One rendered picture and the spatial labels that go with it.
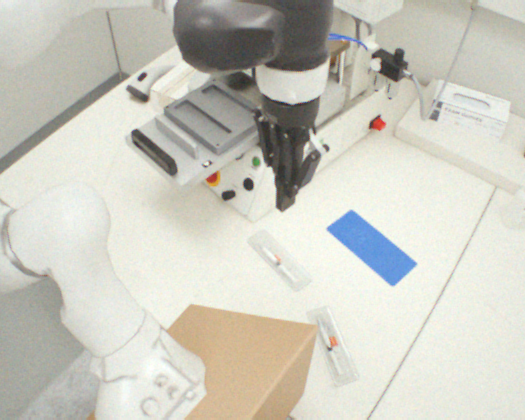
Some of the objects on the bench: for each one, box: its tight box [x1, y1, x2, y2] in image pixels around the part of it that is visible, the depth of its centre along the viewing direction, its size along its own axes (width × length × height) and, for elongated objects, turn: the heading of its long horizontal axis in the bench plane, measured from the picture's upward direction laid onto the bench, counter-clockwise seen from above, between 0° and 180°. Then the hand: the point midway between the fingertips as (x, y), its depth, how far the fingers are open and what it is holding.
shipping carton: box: [150, 61, 197, 114], centre depth 157 cm, size 19×13×9 cm
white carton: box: [428, 79, 511, 142], centre depth 147 cm, size 12×23×7 cm, turn 66°
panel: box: [201, 145, 267, 219], centre depth 131 cm, size 2×30×19 cm, turn 44°
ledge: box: [394, 79, 525, 209], centre depth 141 cm, size 30×84×4 cm, turn 54°
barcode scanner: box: [126, 65, 176, 102], centre depth 162 cm, size 20×8×8 cm, turn 144°
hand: (286, 191), depth 79 cm, fingers closed
